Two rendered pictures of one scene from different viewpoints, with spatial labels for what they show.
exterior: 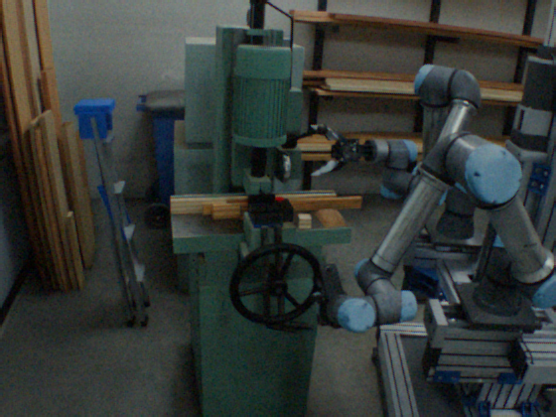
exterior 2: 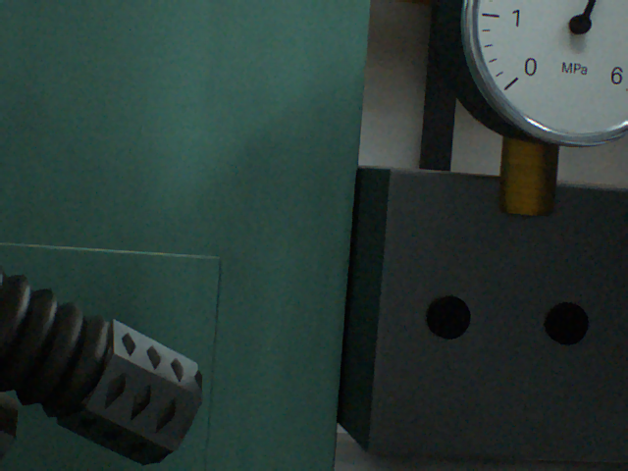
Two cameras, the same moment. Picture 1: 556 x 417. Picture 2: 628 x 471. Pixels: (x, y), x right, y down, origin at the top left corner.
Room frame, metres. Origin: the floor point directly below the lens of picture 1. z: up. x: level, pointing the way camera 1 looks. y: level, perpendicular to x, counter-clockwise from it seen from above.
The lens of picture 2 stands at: (1.05, -0.19, 0.62)
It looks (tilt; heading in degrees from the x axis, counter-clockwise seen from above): 3 degrees down; 4
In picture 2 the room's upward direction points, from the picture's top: 4 degrees clockwise
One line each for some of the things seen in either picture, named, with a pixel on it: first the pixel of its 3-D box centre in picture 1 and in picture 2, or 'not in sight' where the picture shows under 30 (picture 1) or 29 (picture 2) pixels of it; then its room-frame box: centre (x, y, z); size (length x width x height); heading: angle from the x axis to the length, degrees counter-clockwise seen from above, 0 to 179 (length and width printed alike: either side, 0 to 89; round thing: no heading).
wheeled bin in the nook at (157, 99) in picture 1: (182, 157); not in sight; (3.34, 0.75, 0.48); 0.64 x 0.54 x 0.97; 105
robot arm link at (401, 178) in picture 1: (397, 181); not in sight; (1.45, -0.38, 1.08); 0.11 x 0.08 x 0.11; 50
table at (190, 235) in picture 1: (262, 232); not in sight; (1.42, 0.05, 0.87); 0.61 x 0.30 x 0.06; 105
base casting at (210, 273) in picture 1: (248, 232); not in sight; (1.64, 0.11, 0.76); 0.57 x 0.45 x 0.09; 15
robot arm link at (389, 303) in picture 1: (388, 304); not in sight; (0.94, -0.28, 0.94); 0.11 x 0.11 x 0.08; 13
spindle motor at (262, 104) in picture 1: (261, 94); not in sight; (1.52, 0.08, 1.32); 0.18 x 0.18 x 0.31
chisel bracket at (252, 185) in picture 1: (256, 185); not in sight; (1.54, 0.09, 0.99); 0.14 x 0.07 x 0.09; 15
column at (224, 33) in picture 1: (244, 120); not in sight; (1.80, 0.16, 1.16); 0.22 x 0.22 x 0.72; 15
